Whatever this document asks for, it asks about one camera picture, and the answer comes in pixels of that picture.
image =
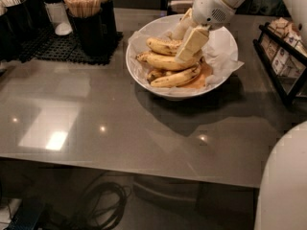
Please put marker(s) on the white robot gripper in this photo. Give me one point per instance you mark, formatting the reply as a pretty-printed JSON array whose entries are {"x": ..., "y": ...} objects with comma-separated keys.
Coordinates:
[{"x": 210, "y": 9}]

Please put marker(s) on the spotted yellow banana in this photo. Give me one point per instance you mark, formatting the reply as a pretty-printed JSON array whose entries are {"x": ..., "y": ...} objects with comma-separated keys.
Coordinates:
[{"x": 163, "y": 46}]

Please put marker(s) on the white ceramic bowl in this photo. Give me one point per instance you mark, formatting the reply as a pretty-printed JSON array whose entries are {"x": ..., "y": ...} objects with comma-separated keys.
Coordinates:
[{"x": 220, "y": 42}]

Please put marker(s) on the white paper bowl liner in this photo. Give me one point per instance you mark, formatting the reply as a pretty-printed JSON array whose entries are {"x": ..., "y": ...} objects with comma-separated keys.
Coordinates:
[{"x": 224, "y": 59}]

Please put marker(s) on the middle yellow banana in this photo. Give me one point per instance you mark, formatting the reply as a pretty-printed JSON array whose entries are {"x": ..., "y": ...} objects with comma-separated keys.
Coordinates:
[{"x": 167, "y": 62}]

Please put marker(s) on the front bottom yellow banana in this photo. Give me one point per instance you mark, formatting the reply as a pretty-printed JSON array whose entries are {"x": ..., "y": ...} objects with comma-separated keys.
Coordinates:
[{"x": 177, "y": 79}]

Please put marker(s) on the small left bottom banana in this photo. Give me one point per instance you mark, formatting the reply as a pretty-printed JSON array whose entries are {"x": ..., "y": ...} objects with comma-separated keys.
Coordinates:
[{"x": 155, "y": 74}]

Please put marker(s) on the dark bottle with cork top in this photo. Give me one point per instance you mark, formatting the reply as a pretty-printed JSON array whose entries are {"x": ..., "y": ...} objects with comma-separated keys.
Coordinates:
[{"x": 108, "y": 21}]

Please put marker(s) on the black cup of wooden stirrers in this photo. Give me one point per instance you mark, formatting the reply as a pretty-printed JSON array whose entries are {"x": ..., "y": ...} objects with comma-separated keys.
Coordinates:
[{"x": 87, "y": 21}]

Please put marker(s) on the white cup with black lid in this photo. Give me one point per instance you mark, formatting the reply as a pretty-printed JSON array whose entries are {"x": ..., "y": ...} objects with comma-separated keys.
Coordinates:
[{"x": 58, "y": 17}]

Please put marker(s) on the black rubber grid mat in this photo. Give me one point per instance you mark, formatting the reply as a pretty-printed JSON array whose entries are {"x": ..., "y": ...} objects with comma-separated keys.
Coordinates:
[{"x": 51, "y": 47}]

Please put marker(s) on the black cup rear left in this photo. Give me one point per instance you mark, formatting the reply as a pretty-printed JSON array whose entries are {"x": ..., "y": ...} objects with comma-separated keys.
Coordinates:
[{"x": 38, "y": 13}]

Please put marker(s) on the black cup of white cutlery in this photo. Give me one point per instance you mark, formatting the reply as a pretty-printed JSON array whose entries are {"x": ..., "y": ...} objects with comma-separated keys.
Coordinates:
[{"x": 19, "y": 18}]

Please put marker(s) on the black cup far left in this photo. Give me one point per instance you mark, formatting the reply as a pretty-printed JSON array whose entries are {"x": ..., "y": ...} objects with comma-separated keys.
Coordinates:
[{"x": 9, "y": 45}]

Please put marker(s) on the black wire packet rack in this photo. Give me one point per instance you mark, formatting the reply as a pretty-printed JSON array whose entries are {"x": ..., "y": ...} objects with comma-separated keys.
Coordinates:
[{"x": 284, "y": 56}]

